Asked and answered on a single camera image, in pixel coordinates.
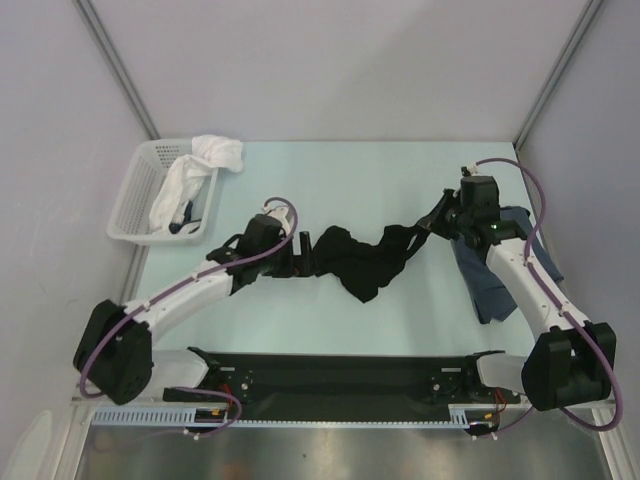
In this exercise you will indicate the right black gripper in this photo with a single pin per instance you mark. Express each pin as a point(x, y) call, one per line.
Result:
point(433, 222)

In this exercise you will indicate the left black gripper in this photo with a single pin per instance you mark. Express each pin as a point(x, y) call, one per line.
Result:
point(297, 266)

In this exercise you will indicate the black tank top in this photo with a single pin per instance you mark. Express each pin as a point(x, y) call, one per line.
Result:
point(363, 269)

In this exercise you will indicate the blue tank top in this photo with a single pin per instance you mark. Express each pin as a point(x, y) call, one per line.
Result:
point(502, 283)

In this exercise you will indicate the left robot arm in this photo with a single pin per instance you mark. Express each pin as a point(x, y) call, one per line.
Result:
point(116, 357)

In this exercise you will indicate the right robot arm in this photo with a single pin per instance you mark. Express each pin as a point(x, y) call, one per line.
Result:
point(572, 359)

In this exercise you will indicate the white tank top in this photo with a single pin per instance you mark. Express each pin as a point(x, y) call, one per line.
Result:
point(187, 174)

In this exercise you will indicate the white plastic basket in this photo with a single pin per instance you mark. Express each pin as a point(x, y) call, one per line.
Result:
point(129, 220)

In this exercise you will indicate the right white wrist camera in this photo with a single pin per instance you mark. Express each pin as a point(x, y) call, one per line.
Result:
point(469, 170)

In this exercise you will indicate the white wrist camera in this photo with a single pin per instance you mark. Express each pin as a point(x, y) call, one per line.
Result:
point(282, 213)
point(469, 170)

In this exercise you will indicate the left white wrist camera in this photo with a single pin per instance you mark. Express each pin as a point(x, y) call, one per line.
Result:
point(282, 213)

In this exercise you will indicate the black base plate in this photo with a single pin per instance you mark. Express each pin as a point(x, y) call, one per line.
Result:
point(343, 388)

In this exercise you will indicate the right aluminium frame post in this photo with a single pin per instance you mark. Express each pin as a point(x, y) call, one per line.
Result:
point(586, 20)

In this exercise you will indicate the aluminium frame post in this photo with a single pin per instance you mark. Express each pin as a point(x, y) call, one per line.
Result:
point(112, 58)
point(586, 20)

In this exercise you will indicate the slotted cable duct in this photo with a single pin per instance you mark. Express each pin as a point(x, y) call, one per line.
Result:
point(192, 417)

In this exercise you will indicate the aluminium front rail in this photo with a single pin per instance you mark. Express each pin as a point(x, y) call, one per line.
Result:
point(215, 396)

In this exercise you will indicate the left aluminium frame post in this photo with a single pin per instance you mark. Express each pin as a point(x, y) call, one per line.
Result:
point(112, 58)

